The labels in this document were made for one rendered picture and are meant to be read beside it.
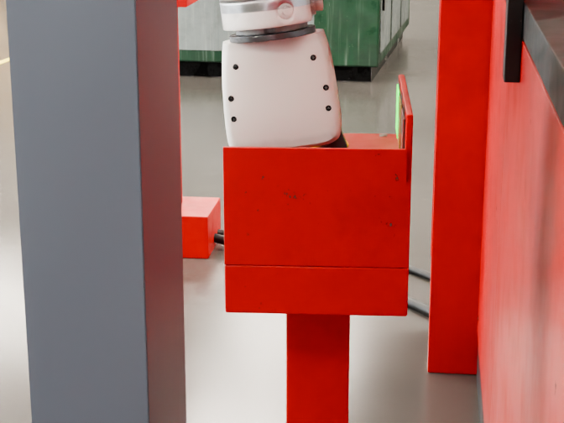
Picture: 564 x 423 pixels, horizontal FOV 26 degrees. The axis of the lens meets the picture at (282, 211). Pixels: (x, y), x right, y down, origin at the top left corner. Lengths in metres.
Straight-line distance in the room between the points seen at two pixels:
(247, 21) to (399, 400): 1.55
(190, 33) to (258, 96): 5.08
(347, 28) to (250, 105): 4.93
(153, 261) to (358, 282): 0.69
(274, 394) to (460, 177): 0.58
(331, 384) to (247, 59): 0.33
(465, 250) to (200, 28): 3.75
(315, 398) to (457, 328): 1.42
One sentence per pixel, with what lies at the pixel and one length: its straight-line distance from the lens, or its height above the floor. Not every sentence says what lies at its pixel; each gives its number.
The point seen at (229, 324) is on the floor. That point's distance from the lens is 2.87.
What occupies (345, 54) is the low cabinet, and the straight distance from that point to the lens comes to 6.00.
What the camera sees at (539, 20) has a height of 0.88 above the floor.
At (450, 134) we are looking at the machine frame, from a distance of 2.47.
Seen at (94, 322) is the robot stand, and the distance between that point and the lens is 1.73.
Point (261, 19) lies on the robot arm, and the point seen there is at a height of 0.92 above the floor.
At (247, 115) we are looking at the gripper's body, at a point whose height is 0.83.
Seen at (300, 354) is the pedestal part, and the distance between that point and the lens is 1.17.
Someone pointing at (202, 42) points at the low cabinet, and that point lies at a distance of 6.12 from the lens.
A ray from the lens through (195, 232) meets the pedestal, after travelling 3.32.
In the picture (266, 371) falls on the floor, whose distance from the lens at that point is 2.62.
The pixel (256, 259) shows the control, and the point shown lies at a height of 0.71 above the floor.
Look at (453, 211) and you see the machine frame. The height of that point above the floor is 0.36.
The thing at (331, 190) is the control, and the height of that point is 0.77.
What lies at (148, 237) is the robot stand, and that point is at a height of 0.55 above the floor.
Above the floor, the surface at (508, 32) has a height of 0.84.
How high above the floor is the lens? 1.04
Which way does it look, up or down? 16 degrees down
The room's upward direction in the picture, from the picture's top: straight up
